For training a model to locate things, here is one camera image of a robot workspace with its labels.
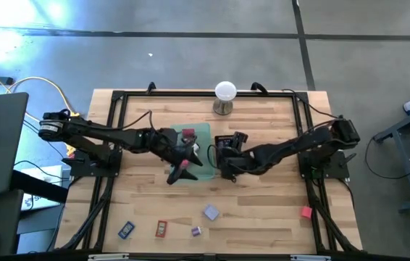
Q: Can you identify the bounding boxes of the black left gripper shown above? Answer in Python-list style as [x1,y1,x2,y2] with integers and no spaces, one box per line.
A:
[150,127,204,186]

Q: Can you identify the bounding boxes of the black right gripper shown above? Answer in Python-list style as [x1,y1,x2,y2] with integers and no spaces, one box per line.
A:
[219,131,260,183]

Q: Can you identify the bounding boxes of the black slotted plastic basket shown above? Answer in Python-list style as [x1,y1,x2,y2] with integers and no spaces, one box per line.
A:
[214,133,238,171]

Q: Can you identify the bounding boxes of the teal translucent plastic bin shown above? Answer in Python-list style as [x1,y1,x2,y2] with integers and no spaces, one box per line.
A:
[170,122,216,181]

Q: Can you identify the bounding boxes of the lavender multi-port charger block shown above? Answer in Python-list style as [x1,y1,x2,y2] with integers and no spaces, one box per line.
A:
[202,204,220,222]

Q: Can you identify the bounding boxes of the white-shade metal table lamp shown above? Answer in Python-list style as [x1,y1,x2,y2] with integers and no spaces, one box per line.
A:
[212,80,238,116]

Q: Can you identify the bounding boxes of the red calculator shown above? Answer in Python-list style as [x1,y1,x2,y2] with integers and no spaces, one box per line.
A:
[154,220,168,239]

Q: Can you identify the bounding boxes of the blue calculator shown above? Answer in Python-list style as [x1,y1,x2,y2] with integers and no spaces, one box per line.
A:
[117,220,135,240]

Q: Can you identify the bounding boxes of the white paper box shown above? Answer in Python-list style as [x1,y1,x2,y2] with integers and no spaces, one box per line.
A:
[20,165,64,212]

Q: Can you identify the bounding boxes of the black desk stand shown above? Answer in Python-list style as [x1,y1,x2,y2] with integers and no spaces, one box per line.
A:
[0,169,69,257]

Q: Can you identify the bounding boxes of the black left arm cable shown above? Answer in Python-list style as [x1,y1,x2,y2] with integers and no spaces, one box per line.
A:
[120,109,154,131]

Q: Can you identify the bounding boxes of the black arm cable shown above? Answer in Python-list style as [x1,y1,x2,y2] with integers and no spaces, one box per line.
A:
[281,88,340,120]
[120,109,154,131]

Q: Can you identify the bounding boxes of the black metal table frame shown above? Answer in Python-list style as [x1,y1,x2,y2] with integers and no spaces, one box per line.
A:
[54,88,364,254]

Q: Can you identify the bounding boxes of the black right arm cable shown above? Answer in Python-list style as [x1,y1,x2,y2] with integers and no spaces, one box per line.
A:
[281,88,340,120]

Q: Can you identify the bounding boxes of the silver edge bracket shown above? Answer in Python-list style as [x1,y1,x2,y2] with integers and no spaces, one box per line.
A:
[88,253,130,261]
[290,254,332,261]

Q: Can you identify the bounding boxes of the black floor cable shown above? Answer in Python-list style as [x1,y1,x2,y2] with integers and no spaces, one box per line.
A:
[364,136,410,181]

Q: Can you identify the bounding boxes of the blue-grey metal table frame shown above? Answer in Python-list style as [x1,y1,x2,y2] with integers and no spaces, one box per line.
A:
[372,104,410,213]

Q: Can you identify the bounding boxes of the yellow floor cable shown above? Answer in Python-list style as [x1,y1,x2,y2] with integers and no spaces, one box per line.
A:
[7,75,81,159]

